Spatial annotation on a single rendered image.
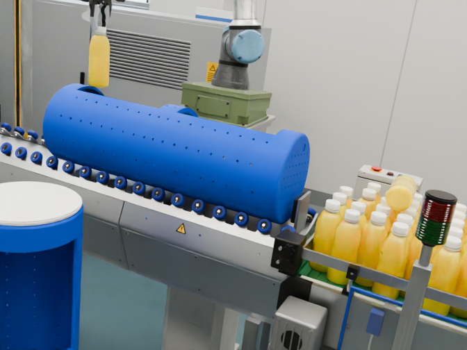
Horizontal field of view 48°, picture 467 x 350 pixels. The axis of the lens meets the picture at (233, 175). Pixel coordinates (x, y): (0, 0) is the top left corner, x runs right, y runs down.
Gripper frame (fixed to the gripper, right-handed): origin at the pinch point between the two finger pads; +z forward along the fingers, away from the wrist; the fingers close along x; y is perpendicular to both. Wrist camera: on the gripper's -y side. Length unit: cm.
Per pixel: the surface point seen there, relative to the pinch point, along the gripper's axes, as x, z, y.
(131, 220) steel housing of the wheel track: 15, 58, -28
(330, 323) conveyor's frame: 24, 63, -99
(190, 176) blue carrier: 15, 37, -48
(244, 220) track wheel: 12, 47, -67
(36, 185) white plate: 46, 40, -18
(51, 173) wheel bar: 13, 51, 9
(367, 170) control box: -26, 34, -93
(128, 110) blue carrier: 9.7, 23.0, -20.2
